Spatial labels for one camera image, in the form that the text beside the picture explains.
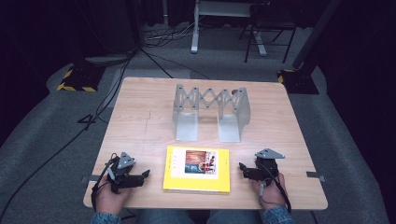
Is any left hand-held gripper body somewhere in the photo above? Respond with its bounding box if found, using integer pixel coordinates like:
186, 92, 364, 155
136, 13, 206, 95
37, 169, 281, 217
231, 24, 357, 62
106, 151, 143, 194

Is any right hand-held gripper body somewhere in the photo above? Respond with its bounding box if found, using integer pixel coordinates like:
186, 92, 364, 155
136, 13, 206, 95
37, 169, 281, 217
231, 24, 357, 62
254, 147, 286, 185

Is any person's right hand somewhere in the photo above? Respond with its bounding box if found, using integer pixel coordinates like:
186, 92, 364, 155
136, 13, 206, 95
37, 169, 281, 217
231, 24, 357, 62
249, 173, 288, 211

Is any person's left hand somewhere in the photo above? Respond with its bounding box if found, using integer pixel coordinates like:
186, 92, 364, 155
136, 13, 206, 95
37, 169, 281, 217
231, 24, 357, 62
94, 181, 133, 216

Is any grey metal table clip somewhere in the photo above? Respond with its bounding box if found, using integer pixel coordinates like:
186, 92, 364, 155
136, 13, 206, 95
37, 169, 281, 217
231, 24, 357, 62
80, 175, 101, 184
305, 171, 327, 183

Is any yellow book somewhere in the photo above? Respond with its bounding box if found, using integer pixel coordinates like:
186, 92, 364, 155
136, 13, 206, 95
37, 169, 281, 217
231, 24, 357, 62
162, 145, 232, 195

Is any grey metal expandable book rack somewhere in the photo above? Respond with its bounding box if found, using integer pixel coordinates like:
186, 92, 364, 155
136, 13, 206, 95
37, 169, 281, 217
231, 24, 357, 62
172, 83, 252, 144

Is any hazard-striped black stand base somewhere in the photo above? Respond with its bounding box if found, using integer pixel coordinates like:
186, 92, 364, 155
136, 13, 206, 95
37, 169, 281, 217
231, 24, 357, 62
56, 63, 106, 93
277, 68, 320, 95

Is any black metal chair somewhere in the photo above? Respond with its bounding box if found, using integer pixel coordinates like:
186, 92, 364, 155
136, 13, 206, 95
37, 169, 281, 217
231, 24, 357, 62
238, 0, 297, 64

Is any dark slanted stand pole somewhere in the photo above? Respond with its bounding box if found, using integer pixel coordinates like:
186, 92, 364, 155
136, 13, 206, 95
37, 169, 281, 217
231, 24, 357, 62
291, 0, 343, 70

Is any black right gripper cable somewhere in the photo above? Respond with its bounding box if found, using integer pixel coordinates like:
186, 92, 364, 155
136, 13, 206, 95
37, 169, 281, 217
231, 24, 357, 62
257, 160, 292, 215

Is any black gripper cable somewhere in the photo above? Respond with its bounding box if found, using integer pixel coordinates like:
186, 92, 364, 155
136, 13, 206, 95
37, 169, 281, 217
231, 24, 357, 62
90, 152, 120, 213
257, 160, 292, 215

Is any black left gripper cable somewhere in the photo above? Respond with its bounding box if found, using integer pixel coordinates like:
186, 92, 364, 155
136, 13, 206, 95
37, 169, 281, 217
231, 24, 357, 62
90, 152, 120, 213

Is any black floor cable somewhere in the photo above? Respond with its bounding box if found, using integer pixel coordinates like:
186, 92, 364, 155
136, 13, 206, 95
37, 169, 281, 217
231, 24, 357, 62
0, 46, 139, 216

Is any bundle of floor cables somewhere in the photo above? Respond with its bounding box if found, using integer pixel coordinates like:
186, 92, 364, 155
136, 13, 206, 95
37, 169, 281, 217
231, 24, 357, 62
142, 21, 195, 49

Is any white desk frame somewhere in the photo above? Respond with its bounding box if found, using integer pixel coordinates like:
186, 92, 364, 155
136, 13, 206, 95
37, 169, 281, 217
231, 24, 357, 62
190, 0, 269, 58

